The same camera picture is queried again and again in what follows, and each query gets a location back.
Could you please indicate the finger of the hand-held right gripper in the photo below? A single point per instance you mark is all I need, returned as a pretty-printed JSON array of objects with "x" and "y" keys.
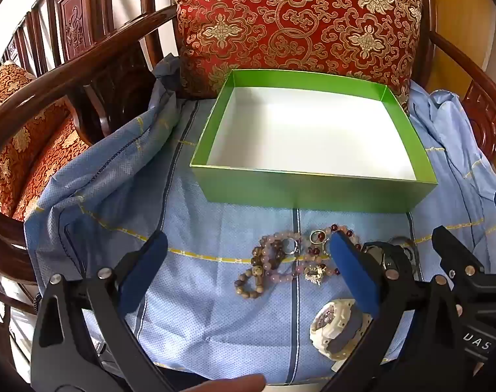
[{"x": 456, "y": 253}]

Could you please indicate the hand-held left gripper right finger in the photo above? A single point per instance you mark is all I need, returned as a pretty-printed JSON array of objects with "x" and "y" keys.
[{"x": 354, "y": 277}]

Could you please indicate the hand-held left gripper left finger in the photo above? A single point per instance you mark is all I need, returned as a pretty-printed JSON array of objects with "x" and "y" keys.
[{"x": 143, "y": 273}]

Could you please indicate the black wrist watch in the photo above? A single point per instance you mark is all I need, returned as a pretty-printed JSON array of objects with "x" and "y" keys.
[{"x": 374, "y": 253}]

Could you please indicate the white wrist watch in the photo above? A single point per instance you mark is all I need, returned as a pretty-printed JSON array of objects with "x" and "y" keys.
[{"x": 341, "y": 308}]

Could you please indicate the crystal brooch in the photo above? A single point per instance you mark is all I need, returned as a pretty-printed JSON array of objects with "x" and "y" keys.
[{"x": 315, "y": 274}]

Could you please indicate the green cardboard box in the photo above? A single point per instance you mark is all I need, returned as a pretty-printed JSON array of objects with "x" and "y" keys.
[{"x": 313, "y": 192}]

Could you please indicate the blue checked cloth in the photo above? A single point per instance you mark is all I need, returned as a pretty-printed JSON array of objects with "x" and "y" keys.
[{"x": 215, "y": 314}]

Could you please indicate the orange red patterned cushion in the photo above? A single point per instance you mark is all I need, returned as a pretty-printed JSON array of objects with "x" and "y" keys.
[{"x": 39, "y": 159}]

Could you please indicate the dark wooden armchair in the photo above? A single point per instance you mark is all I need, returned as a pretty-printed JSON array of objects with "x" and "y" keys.
[{"x": 88, "y": 55}]

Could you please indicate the red gold patterned cushion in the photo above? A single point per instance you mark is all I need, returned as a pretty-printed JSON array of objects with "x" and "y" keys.
[{"x": 297, "y": 20}]

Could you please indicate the carved wooden chair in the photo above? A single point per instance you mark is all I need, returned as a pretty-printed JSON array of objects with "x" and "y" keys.
[{"x": 72, "y": 16}]

